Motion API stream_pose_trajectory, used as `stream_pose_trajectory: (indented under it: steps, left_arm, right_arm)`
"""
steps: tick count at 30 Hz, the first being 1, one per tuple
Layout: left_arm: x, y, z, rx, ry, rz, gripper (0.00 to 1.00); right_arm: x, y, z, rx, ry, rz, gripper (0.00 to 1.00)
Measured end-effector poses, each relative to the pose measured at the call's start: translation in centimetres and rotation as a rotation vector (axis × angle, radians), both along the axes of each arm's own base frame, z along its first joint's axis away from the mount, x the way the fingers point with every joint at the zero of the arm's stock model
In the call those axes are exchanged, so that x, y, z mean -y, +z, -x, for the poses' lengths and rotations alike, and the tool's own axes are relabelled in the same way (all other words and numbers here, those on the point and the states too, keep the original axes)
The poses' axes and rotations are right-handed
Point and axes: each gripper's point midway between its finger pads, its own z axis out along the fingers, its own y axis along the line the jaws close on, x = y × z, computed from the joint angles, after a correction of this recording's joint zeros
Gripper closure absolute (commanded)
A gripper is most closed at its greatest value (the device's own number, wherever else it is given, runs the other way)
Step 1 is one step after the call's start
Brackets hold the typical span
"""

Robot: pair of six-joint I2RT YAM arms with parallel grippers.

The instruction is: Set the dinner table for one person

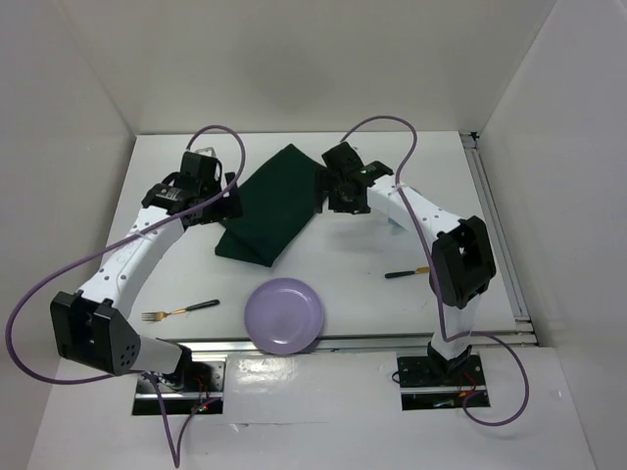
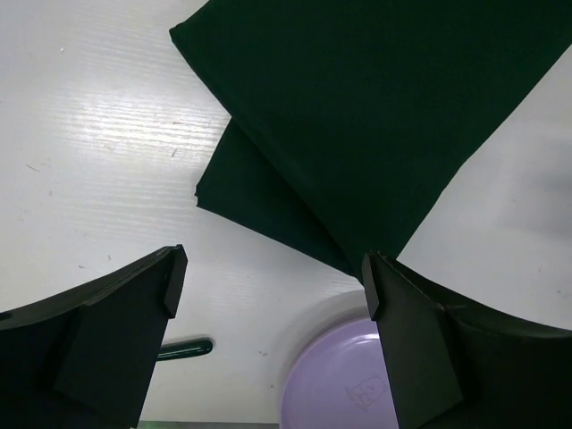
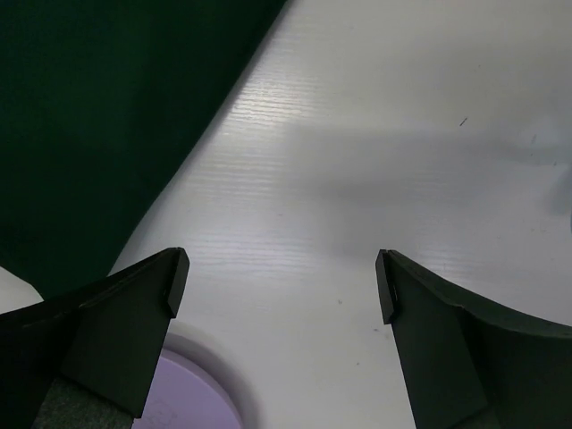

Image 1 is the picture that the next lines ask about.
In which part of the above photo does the dark green cloth placemat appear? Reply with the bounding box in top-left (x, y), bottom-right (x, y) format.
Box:
top-left (215, 144), bottom-right (321, 267)

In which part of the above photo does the gold knife black handle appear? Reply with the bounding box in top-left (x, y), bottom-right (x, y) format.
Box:
top-left (384, 266), bottom-right (431, 279)

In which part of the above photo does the lilac plastic plate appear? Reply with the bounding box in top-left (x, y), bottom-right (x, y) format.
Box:
top-left (244, 278), bottom-right (325, 355)

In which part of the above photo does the gold fork black handle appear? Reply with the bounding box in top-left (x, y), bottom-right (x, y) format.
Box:
top-left (141, 300), bottom-right (220, 323)

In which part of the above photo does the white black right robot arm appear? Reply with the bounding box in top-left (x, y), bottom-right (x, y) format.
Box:
top-left (314, 142), bottom-right (496, 384)

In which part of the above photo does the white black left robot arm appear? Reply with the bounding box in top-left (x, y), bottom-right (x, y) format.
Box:
top-left (50, 150), bottom-right (242, 391)

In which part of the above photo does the aluminium front table rail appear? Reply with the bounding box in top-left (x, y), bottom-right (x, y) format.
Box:
top-left (180, 328), bottom-right (539, 353)

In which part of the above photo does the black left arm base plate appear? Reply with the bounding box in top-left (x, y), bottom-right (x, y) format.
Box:
top-left (148, 356), bottom-right (226, 396)

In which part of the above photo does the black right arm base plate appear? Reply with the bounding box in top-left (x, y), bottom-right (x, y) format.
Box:
top-left (397, 354), bottom-right (486, 389)

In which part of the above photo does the aluminium right side rail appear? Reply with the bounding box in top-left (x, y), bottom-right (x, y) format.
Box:
top-left (459, 132), bottom-right (536, 336)

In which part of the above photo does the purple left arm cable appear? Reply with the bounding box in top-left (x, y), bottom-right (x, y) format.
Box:
top-left (5, 123), bottom-right (246, 469)

